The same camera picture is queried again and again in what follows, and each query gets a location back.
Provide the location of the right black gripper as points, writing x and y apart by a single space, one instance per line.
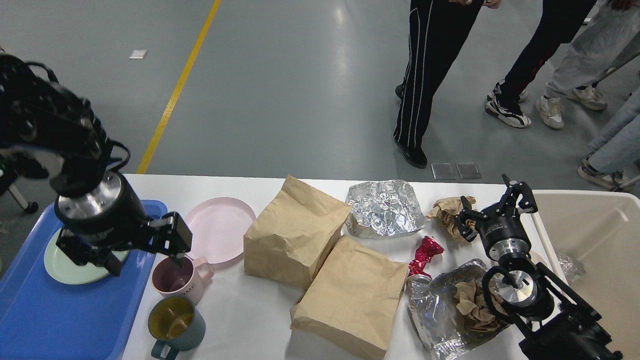
502 234

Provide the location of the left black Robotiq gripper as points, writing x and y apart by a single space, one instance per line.
110 220

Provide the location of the pink HOME mug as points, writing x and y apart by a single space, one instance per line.
189 279

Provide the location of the pink plate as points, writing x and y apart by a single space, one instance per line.
218 226

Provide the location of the teal mug yellow inside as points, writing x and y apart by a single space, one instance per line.
176 325

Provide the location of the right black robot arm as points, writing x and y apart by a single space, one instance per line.
556 323

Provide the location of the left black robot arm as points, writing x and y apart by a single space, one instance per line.
48 132

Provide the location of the right metal floor plate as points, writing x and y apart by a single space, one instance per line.
468 170

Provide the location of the metal floor plate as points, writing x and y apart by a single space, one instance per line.
468 170
443 171

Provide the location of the crumpled brown paper ball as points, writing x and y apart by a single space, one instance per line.
445 210

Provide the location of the left metal floor plate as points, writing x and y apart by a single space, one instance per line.
443 171

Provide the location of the light green plate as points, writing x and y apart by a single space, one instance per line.
63 270

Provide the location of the red crumpled foil wrapper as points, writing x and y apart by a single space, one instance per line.
423 255

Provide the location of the brown paper in foil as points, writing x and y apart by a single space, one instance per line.
471 304

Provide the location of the beige plastic bin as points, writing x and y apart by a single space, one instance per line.
601 230

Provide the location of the crumpled foil sheet top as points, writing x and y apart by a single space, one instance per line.
386 208

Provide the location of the crumpled foil sheet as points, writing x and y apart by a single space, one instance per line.
434 315
386 208

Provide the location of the blue plastic tray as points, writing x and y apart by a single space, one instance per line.
43 319

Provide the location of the crumpled foil sheet bottom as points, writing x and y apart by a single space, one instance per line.
434 315

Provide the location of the person light blue jeans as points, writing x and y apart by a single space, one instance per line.
615 146

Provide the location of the white side table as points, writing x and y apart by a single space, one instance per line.
27 207

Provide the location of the lower brown paper bag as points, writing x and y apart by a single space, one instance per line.
353 300

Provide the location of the brown paper bag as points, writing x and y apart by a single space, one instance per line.
353 300
292 237

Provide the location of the upper brown paper bag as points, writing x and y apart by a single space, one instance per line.
292 237

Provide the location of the person black white-striped pants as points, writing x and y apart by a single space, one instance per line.
437 31

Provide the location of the person black red-striped pants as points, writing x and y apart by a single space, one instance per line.
559 24

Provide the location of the person grey sweatpants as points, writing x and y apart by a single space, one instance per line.
611 39

